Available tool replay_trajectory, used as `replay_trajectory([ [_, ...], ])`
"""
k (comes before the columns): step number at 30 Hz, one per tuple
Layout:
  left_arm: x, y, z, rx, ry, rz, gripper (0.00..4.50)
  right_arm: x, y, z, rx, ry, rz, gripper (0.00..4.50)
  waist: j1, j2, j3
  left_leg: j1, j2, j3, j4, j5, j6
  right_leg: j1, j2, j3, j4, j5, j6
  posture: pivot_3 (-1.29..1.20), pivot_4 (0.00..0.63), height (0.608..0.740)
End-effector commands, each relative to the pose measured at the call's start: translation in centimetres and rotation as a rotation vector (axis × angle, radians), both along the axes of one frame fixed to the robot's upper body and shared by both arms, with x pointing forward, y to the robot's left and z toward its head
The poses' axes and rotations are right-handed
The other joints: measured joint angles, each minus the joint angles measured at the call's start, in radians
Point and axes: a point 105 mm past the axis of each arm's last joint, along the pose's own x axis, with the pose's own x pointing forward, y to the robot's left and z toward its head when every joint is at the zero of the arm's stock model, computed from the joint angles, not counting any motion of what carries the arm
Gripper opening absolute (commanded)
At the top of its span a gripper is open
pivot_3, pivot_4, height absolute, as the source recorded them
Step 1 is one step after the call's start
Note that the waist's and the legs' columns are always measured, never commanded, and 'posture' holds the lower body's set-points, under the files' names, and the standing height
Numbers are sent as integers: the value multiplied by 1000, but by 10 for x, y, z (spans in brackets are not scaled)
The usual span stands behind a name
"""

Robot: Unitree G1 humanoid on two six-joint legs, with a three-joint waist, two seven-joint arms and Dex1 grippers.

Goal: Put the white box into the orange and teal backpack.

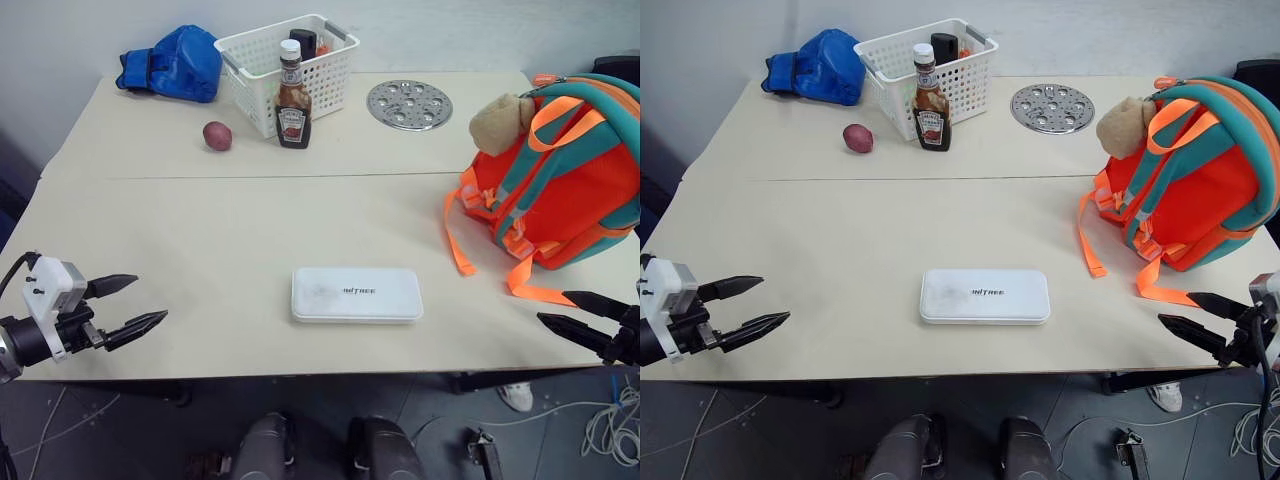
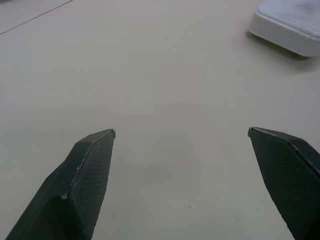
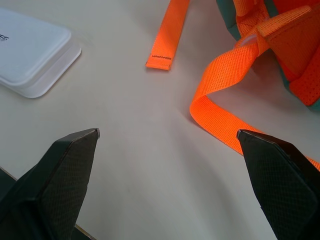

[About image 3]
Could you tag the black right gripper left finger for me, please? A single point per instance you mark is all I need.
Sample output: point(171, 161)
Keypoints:
point(57, 180)

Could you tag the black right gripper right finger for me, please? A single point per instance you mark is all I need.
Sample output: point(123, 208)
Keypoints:
point(280, 185)

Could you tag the orange and teal backpack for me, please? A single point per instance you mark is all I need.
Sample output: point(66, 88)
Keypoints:
point(275, 57)

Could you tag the white rectangular box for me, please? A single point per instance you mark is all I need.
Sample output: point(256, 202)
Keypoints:
point(32, 50)

